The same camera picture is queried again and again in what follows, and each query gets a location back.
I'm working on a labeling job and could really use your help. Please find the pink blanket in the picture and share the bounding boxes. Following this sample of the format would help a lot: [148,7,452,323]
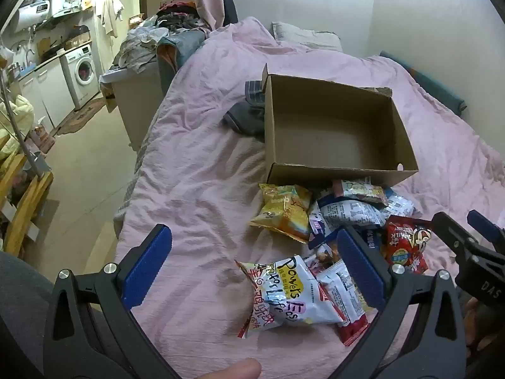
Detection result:
[114,16,505,379]

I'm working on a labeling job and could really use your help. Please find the small white printed snack packet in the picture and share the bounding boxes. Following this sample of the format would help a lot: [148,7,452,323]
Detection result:
[383,189,416,219]

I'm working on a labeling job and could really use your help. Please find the person's right hand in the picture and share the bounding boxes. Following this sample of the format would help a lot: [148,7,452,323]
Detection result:
[465,298,500,362]

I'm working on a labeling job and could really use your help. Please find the striped grey cloth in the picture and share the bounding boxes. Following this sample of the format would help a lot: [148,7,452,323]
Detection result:
[244,80,270,106]

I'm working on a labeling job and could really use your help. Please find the person's grey trouser leg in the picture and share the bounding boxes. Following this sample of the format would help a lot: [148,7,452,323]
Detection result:
[0,250,119,379]

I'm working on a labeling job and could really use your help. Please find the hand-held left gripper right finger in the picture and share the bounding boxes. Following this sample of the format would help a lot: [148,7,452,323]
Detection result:
[336,226,468,379]

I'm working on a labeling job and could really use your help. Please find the teal cushion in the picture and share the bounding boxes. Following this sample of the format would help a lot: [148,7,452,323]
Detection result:
[379,50,468,113]

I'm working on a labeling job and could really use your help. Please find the patterned floor rug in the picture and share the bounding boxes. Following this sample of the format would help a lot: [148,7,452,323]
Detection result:
[58,94,108,135]

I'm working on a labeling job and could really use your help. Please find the white and blue snack packet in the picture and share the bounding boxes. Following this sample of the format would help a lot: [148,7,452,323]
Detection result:
[317,198,386,230]

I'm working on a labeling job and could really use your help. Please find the wooden rack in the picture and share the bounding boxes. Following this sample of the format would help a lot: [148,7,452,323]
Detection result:
[0,133,55,258]

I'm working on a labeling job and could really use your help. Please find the dark grey cloth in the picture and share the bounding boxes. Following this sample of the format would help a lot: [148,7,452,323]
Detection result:
[223,100,266,135]

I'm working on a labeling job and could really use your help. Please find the yellow snack packet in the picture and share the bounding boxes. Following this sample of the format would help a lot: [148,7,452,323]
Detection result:
[248,183,313,244]

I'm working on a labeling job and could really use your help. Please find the dark blue snack packet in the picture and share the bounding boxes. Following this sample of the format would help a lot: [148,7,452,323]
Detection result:
[362,226,386,254]

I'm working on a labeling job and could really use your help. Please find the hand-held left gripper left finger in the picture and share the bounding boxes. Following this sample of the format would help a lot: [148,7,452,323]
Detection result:
[43,224,179,379]

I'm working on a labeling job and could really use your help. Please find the blue jeans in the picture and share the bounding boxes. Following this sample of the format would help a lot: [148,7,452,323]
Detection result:
[157,29,211,88]

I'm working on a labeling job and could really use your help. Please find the pile of clothes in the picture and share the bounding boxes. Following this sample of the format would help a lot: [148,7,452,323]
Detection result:
[111,1,211,75]

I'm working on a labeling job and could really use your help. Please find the grey pillow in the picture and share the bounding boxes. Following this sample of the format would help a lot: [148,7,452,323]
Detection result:
[271,21,343,53]

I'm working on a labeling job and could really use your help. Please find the white kitchen cabinet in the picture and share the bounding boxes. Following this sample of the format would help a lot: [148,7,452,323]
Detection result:
[16,60,76,128]

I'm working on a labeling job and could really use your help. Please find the hanging white towel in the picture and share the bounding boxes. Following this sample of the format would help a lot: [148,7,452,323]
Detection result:
[103,0,125,39]

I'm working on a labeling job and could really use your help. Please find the person's left hand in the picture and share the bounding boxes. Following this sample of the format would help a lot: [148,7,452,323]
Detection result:
[196,357,262,379]

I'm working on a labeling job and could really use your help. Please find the white cartoon snack packet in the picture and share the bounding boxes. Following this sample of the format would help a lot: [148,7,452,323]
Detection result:
[332,179,389,207]

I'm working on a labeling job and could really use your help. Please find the white washing machine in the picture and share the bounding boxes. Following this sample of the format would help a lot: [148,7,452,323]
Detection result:
[59,43,102,110]

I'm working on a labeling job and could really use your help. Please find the white storage bin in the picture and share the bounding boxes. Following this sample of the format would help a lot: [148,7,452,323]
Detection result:
[99,66,165,151]

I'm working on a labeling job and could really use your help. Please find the brown cardboard box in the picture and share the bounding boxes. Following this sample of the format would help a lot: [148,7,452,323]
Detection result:
[260,63,419,188]

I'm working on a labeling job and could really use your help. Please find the purple snack packet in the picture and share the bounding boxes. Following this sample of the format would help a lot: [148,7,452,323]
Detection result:
[307,204,340,250]

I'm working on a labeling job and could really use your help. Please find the pale yellow duvet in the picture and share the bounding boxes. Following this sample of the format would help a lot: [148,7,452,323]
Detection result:
[0,94,35,147]

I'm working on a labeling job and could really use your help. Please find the large white lettered snack packet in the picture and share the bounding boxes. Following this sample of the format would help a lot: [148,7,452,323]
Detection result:
[234,255,345,339]

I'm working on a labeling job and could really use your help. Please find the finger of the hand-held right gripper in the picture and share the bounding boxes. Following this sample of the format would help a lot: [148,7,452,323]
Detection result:
[467,209,505,245]
[431,212,476,263]

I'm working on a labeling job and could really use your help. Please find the metal pole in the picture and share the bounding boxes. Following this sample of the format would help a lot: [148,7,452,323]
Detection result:
[0,69,53,175]

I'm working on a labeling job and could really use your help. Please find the food picture snack packet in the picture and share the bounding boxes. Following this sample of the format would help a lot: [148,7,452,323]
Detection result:
[306,244,343,271]

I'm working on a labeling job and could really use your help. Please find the white and red snack packet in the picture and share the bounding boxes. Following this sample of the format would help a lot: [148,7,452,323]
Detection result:
[316,260,371,347]

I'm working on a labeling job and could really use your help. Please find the white water heater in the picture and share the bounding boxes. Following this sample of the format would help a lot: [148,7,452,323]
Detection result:
[7,0,66,34]

